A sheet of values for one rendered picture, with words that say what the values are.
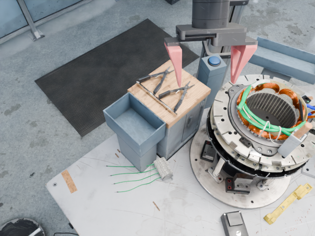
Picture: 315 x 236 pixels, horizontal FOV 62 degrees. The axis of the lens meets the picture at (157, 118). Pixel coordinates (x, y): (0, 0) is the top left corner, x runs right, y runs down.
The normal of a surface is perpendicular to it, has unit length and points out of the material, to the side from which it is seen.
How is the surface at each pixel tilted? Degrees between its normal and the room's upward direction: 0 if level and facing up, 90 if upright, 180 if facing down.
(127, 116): 0
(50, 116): 0
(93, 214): 0
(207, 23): 63
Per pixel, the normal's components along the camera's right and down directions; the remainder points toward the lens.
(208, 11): -0.25, 0.45
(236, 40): 0.08, 0.45
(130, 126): 0.01, -0.55
